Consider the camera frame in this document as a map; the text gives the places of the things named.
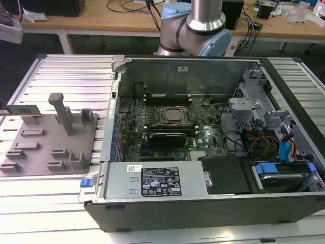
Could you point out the red white package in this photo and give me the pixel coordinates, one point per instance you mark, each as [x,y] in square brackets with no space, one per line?
[320,12]

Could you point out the large black box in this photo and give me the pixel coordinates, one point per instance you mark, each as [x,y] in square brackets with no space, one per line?
[50,7]

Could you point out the black RAM slot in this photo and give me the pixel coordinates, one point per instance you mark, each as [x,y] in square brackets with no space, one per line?
[167,103]
[172,130]
[172,126]

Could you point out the gray metal drive cage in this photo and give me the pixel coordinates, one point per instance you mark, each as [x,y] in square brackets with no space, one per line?
[243,106]

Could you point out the black open PC case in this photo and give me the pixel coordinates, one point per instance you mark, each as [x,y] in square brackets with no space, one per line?
[203,216]

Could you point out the silver chipset heatsink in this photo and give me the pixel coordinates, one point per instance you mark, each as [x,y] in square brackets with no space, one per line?
[198,155]

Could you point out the gray case corner latch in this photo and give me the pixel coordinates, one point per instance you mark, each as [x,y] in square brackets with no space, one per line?
[118,62]

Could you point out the blue case latch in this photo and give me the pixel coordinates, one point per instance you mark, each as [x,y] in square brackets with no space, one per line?
[86,183]

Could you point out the gray parts rack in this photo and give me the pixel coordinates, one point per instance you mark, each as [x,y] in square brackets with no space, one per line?
[50,142]

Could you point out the round coin battery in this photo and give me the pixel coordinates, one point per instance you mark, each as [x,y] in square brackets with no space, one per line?
[206,103]

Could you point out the black graphics card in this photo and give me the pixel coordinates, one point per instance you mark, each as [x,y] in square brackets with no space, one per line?
[167,139]

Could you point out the hard disk blue carrier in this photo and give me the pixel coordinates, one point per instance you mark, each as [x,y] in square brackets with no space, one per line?
[265,169]

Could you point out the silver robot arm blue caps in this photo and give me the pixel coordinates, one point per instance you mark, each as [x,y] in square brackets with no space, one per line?
[203,20]

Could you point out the tall black box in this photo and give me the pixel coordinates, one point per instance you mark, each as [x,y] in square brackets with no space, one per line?
[233,15]

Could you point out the silver power supply black label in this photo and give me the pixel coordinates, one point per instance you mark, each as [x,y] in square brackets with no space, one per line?
[122,180]

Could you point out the black plastic shroud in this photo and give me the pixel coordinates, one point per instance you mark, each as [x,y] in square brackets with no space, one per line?
[223,175]

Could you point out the silver CPU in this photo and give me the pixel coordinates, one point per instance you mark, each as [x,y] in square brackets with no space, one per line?
[175,114]

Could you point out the crumpled clear plastic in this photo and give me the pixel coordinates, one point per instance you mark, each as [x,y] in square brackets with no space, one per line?
[34,16]

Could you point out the green RAM stick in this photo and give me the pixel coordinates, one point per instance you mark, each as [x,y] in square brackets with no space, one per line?
[20,110]
[167,95]

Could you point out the clear plastic bags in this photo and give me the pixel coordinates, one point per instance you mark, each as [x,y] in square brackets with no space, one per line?
[299,14]

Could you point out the green motherboard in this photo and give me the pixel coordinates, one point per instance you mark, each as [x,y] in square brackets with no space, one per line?
[203,142]

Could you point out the small black adapter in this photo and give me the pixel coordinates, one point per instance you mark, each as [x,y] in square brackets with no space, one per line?
[257,26]

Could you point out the white sticker on case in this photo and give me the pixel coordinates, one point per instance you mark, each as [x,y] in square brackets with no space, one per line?
[182,69]

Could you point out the wooden desk white legs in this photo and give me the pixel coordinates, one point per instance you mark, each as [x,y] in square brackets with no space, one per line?
[76,24]

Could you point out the small black box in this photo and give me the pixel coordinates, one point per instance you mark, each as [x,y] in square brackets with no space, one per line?
[265,12]

